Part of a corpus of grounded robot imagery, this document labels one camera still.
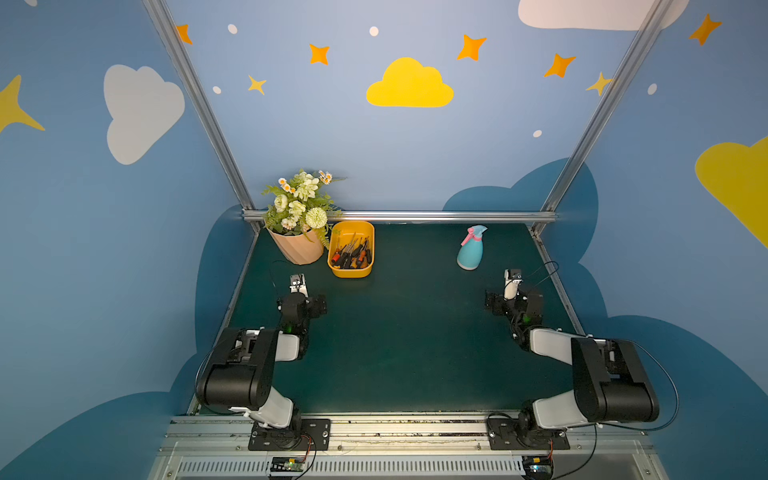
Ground aluminium front rail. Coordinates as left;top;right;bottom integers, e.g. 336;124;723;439
149;412;668;479

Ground aluminium frame post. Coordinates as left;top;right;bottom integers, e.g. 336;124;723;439
143;0;255;210
541;0;673;216

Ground right controller board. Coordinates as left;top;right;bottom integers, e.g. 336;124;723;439
522;456;554;480

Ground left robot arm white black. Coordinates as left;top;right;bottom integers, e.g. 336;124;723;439
195;292;327;431

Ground teal spray bottle pink trigger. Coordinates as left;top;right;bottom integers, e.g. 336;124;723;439
457;225;487;271

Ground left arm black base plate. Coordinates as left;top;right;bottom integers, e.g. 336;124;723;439
247;418;332;451

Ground controller board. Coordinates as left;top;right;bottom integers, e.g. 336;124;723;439
268;457;310;476
522;456;554;480

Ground artificial white green flowers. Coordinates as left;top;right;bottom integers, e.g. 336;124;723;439
263;170;341;247

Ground yellow plastic storage box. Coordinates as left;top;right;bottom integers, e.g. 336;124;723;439
327;221;375;279

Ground right aluminium frame post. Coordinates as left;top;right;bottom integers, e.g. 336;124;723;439
541;0;673;216

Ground terracotta flower pot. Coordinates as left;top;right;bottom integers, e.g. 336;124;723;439
268;230;326;265

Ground left controller board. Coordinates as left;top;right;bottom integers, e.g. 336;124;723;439
268;457;310;476

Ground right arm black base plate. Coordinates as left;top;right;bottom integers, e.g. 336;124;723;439
485;415;570;451

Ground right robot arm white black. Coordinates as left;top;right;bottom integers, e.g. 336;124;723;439
484;278;660;436

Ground left aluminium frame post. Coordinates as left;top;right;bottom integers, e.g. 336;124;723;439
143;0;255;210

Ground aluminium back frame bar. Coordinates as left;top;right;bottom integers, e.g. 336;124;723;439
242;209;558;224

